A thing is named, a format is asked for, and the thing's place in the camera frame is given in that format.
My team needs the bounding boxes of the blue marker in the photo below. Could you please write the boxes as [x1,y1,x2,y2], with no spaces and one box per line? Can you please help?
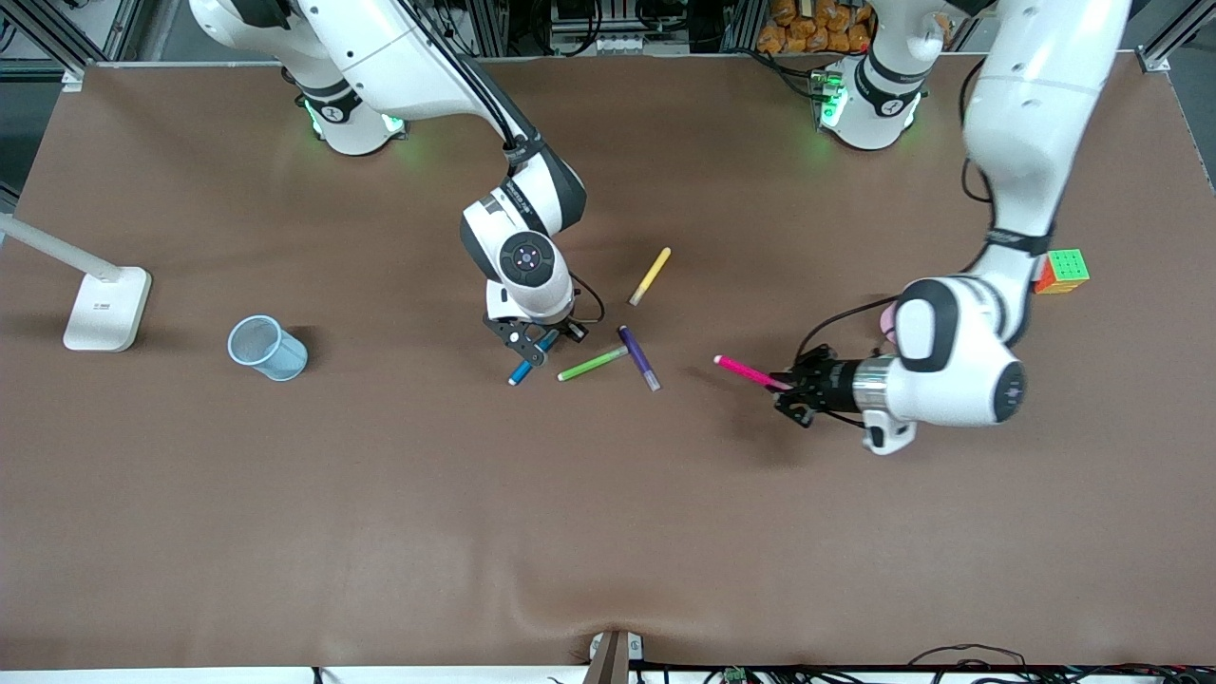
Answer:
[508,329,561,387]

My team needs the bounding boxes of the pink marker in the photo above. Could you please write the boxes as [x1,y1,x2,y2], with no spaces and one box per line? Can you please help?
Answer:
[713,354,792,391]

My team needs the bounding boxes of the green marker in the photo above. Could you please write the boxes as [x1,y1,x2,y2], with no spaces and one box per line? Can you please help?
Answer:
[557,346,630,383]

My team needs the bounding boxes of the purple marker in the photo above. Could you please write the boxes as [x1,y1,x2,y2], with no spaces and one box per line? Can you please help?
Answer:
[618,325,661,392]

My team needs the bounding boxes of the yellow marker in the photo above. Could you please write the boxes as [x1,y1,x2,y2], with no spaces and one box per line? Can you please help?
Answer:
[629,247,673,307]

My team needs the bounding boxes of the brown table cover cloth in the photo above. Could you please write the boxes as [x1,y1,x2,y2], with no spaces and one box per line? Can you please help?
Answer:
[0,52,1216,671]

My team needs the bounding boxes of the blue mesh cup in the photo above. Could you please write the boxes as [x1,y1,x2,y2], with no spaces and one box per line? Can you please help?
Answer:
[227,314,309,382]

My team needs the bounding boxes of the colourful puzzle cube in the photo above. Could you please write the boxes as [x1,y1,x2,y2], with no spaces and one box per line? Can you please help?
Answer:
[1035,249,1091,295]

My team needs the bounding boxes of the white power strip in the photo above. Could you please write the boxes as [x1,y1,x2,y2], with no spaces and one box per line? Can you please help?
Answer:
[551,33,647,56]

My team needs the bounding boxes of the orange snack packs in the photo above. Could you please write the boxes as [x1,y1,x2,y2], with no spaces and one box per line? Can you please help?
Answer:
[757,0,873,55]

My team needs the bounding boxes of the white lamp stand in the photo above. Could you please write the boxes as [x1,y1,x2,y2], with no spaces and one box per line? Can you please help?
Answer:
[0,211,152,352]

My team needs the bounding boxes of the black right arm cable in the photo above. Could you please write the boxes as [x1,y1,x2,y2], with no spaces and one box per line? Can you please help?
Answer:
[568,274,606,326]

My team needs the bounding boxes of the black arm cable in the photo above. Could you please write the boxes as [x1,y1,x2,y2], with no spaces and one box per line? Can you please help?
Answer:
[793,294,900,362]
[568,274,606,326]

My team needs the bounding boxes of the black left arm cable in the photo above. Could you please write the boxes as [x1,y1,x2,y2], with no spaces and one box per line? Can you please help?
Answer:
[793,294,900,362]

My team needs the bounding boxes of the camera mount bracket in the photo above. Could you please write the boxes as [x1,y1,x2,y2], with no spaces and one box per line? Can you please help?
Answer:
[582,629,645,684]

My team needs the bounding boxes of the black cable bundle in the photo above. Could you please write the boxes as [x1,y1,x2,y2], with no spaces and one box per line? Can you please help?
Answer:
[893,643,1216,684]

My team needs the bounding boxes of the aluminium frame post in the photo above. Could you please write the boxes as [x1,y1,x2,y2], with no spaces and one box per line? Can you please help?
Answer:
[1135,0,1216,74]
[0,0,124,93]

